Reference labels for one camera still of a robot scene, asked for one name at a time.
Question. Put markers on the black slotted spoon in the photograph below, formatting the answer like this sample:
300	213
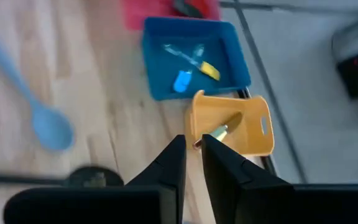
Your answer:
82	175

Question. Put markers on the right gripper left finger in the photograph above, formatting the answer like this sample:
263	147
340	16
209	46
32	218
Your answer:
160	186

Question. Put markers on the pink plastic bin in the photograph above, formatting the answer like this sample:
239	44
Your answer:
141	15

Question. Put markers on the blue plastic bin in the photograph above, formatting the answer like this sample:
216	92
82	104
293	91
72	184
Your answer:
166	81

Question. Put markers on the orange-yellow plastic bin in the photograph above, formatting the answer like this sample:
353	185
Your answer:
253	140

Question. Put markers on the black solid spoon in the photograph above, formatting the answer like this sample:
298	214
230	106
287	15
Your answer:
186	7

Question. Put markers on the blue mini spatula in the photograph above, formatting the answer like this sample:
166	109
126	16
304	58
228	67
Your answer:
182	81

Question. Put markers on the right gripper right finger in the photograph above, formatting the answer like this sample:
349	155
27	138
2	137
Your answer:
244	193

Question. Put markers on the yellow mini spatula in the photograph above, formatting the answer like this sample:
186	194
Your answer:
210	71

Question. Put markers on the grey-blue plastic spoon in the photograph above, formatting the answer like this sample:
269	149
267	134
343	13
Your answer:
51	127

